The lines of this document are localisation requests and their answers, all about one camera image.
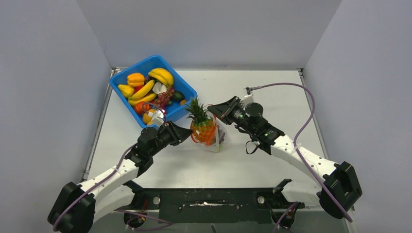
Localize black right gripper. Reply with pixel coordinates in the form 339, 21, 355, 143
208, 96, 256, 135

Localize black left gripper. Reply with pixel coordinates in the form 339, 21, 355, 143
149, 120, 193, 157

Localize orange toy pineapple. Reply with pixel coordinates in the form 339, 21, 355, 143
185, 97, 215, 146

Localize orange toy tangerine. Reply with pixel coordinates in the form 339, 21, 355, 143
134, 101, 152, 115

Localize yellow toy banana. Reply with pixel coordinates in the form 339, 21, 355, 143
128, 80, 155, 100
128, 93, 157, 106

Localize dark purple toy grapes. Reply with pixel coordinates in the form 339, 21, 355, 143
217, 125, 226, 139

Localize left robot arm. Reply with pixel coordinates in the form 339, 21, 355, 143
47, 121, 192, 233

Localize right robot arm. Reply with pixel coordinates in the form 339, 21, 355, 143
207, 96, 362, 219

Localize yellow toy mango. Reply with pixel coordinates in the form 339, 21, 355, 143
142, 109, 156, 126

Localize small red grape bunch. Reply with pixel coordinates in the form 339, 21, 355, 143
154, 87, 175, 109

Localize dark green toy avocado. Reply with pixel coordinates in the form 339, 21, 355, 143
171, 90, 185, 102

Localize white toy garlic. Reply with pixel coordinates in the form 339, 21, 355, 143
152, 82, 168, 95

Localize yellow toy lemon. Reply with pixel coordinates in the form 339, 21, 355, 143
118, 84, 135, 99

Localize yellow banana bunch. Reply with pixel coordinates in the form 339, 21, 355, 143
148, 67, 174, 86

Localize orange toy bell pepper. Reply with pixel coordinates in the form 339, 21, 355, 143
127, 73, 145, 88

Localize blue plastic bin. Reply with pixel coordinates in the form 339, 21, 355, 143
109, 55, 197, 128

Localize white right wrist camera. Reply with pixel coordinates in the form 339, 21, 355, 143
240, 87, 255, 108

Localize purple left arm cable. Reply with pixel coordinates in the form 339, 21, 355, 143
52, 102, 173, 232

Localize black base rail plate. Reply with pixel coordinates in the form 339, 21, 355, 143
126, 188, 291, 224

